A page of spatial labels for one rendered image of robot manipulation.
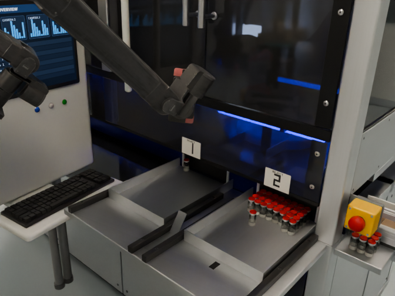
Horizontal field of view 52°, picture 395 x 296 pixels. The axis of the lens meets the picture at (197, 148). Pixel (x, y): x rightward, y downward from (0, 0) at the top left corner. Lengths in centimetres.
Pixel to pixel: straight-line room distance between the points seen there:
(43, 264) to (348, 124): 198
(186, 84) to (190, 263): 47
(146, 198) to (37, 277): 127
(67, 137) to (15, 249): 124
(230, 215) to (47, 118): 76
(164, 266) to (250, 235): 28
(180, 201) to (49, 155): 56
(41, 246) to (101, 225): 150
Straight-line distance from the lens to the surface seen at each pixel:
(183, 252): 113
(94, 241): 218
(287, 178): 120
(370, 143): 122
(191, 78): 92
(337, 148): 110
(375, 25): 102
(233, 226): 123
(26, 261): 265
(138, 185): 144
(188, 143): 140
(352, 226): 112
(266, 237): 121
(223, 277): 106
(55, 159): 166
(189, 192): 139
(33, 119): 156
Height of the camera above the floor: 158
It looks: 24 degrees down
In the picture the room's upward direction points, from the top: 2 degrees clockwise
